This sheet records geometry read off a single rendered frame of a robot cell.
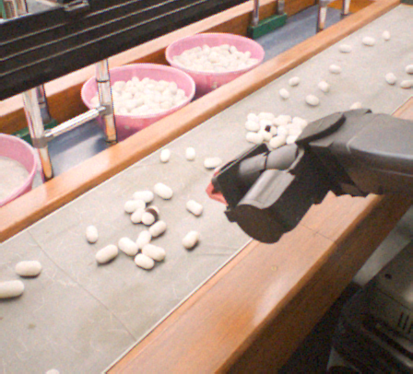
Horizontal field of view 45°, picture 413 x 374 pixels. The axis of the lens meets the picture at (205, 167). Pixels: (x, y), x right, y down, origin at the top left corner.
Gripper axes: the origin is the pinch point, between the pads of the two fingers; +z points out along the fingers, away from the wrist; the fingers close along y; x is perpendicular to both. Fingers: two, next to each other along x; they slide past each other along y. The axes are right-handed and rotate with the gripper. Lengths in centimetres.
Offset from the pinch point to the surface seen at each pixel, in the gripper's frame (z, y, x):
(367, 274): 56, -81, 68
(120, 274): 13.4, 12.6, 4.5
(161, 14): -1.7, -6.6, -25.3
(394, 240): 56, -102, 69
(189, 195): 17.3, -7.9, 1.8
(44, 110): 51, -8, -27
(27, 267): 19.7, 21.7, -3.3
